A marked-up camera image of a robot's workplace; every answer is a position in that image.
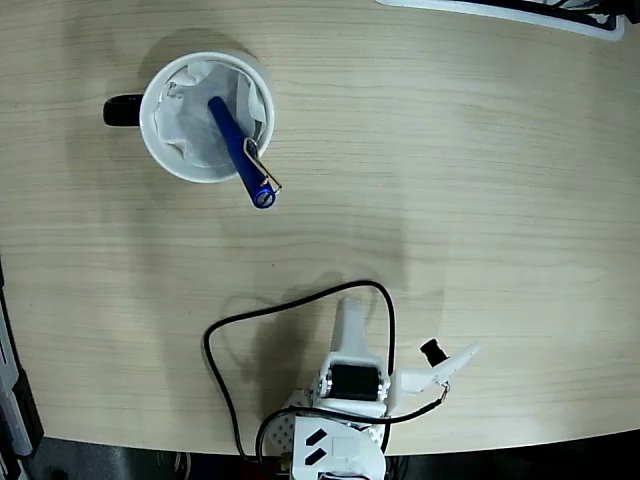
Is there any white gripper body with motor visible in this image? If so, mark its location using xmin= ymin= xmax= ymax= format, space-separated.
xmin=299 ymin=352 xmax=401 ymax=419

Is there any blue metal pen with clip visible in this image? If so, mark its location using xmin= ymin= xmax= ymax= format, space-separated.
xmin=206 ymin=96 xmax=284 ymax=211

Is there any white perforated plate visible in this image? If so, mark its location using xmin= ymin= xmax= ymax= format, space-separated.
xmin=268 ymin=388 xmax=311 ymax=454

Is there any crumpled white tissue paper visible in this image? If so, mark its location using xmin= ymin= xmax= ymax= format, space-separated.
xmin=153 ymin=58 xmax=266 ymax=169

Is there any grey and black device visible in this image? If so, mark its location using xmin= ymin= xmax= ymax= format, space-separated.
xmin=0 ymin=254 xmax=45 ymax=480

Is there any white-edged dark board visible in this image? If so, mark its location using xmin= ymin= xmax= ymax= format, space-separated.
xmin=374 ymin=0 xmax=627 ymax=42

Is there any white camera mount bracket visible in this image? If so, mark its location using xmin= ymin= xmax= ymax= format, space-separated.
xmin=392 ymin=339 xmax=484 ymax=401

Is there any thin black camera cable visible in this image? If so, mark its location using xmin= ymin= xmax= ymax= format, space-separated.
xmin=254 ymin=382 xmax=451 ymax=464

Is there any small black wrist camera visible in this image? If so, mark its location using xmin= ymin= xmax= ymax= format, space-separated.
xmin=418 ymin=337 xmax=450 ymax=369

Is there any thick black cable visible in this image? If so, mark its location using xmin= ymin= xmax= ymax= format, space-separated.
xmin=202 ymin=279 xmax=398 ymax=461

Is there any white mug with black handle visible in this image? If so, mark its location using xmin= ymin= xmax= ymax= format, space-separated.
xmin=102 ymin=49 xmax=277 ymax=185

